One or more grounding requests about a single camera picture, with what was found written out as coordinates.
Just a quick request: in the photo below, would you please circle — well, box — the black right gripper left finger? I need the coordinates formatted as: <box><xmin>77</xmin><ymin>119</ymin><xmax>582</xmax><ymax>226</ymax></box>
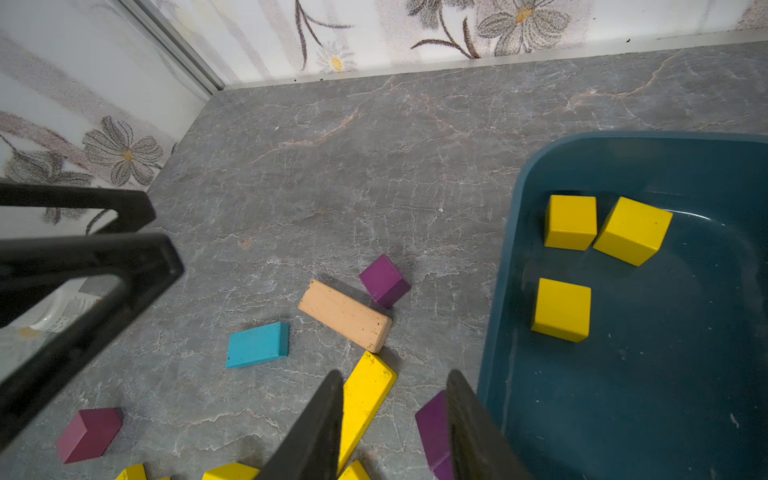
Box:
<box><xmin>256</xmin><ymin>370</ymin><xmax>344</xmax><ymax>480</ymax></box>

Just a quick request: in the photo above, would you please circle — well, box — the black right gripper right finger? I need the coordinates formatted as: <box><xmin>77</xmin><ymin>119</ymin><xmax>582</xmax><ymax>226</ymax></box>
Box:
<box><xmin>446</xmin><ymin>370</ymin><xmax>532</xmax><ymax>479</ymax></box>

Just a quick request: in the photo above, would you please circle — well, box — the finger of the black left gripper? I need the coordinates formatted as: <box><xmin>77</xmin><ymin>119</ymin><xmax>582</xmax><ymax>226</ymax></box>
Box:
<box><xmin>1</xmin><ymin>233</ymin><xmax>184</xmax><ymax>448</ymax></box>
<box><xmin>1</xmin><ymin>182</ymin><xmax>156</xmax><ymax>234</ymax></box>

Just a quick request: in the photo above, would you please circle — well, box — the long yellow block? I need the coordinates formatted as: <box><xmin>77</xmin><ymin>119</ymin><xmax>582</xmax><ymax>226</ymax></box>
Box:
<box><xmin>339</xmin><ymin>460</ymin><xmax>371</xmax><ymax>480</ymax></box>
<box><xmin>337</xmin><ymin>351</ymin><xmax>397</xmax><ymax>474</ymax></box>
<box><xmin>116</xmin><ymin>464</ymin><xmax>147</xmax><ymax>480</ymax></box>

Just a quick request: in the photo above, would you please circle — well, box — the yellow cube block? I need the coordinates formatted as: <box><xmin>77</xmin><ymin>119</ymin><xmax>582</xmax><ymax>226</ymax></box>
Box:
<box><xmin>531</xmin><ymin>278</ymin><xmax>592</xmax><ymax>343</ymax></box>
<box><xmin>593</xmin><ymin>197</ymin><xmax>673</xmax><ymax>267</ymax></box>
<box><xmin>544</xmin><ymin>195</ymin><xmax>598</xmax><ymax>251</ymax></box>
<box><xmin>202</xmin><ymin>462</ymin><xmax>260</xmax><ymax>480</ymax></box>

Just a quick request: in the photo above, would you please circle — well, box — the purple cube block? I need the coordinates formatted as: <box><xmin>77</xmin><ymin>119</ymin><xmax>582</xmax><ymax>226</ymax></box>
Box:
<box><xmin>359</xmin><ymin>254</ymin><xmax>411</xmax><ymax>309</ymax></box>

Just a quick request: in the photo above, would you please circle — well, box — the purple wedge block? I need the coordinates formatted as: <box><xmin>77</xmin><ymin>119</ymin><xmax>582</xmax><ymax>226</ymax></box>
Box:
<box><xmin>415</xmin><ymin>390</ymin><xmax>454</xmax><ymax>480</ymax></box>

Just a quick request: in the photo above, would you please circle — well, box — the white cap orange bottle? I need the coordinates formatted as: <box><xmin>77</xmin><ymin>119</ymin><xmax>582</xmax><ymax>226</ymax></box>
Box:
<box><xmin>10</xmin><ymin>278</ymin><xmax>101</xmax><ymax>339</ymax></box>

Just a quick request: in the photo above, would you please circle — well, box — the small teal block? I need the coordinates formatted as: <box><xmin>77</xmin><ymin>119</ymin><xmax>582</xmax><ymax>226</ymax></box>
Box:
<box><xmin>225</xmin><ymin>322</ymin><xmax>290</xmax><ymax>369</ymax></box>

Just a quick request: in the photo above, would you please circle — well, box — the natural wood block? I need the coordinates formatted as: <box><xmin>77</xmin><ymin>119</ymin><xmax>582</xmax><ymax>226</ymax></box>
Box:
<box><xmin>298</xmin><ymin>280</ymin><xmax>392</xmax><ymax>354</ymax></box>

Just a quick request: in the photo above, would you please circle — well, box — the maroon block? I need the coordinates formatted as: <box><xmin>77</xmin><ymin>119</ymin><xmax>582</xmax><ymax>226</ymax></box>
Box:
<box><xmin>56</xmin><ymin>408</ymin><xmax>122</xmax><ymax>464</ymax></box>

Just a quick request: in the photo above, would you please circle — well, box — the teal plastic bin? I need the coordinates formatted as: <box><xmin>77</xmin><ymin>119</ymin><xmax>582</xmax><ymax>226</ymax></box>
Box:
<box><xmin>477</xmin><ymin>132</ymin><xmax>767</xmax><ymax>479</ymax></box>

